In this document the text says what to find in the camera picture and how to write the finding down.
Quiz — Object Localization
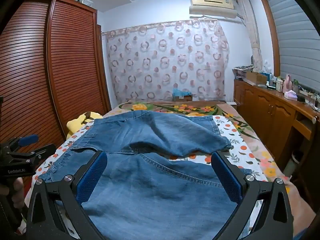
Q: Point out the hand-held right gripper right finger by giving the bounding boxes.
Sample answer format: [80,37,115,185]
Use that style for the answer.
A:
[211,150,294,240]

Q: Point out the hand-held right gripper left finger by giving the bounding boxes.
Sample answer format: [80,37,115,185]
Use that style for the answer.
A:
[26,150,108,240]

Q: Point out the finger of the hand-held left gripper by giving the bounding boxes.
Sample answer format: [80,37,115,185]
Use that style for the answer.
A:
[0,134,39,153]
[10,143,57,161]

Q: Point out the blue denim pants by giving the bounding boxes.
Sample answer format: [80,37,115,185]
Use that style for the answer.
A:
[37,110,253,240]

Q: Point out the person's left hand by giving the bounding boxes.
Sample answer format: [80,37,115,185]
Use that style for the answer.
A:
[11,177,26,207]

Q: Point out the yellow plush toy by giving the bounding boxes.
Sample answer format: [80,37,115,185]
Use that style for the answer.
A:
[66,111,103,139]

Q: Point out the orange fruit print bedsheet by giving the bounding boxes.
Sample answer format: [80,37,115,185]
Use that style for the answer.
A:
[34,115,269,240]

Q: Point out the grey trash bin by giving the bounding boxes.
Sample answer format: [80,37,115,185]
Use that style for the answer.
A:
[282,150,304,178]

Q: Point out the wooden sideboard cabinet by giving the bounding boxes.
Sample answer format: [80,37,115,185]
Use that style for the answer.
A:
[234,79,320,170]

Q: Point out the wooden slatted wardrobe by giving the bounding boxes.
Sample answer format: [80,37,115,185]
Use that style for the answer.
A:
[0,0,112,175]

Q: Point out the floral blanket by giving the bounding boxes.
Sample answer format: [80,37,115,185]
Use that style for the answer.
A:
[102,101,315,235]

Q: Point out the blue crumpled cloth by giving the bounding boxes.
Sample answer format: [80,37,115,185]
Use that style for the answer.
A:
[172,88,192,97]

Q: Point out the open cardboard box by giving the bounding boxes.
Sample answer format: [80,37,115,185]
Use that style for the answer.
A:
[246,71,268,85]

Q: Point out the stack of newspapers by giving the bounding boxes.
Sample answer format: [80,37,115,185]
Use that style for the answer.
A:
[232,65,254,80]

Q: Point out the pink bottle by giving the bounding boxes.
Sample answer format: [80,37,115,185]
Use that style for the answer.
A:
[284,74,294,93]

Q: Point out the white plastic bag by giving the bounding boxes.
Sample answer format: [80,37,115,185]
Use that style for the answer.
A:
[262,60,273,77]

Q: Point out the circle pattern curtain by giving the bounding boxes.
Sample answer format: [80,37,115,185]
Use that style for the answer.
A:
[101,19,230,104]

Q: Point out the beige window curtain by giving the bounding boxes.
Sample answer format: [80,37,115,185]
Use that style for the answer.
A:
[236,0,264,74]

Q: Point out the grey window blind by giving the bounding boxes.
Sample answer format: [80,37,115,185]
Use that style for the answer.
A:
[262,0,320,85]

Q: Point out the beige air conditioner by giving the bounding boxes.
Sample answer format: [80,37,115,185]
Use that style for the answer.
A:
[189,0,238,19]

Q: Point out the black cables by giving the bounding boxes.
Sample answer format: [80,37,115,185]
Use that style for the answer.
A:
[307,94,320,111]

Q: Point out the wooden window frame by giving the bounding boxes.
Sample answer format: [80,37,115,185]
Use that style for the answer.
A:
[257,0,280,78]

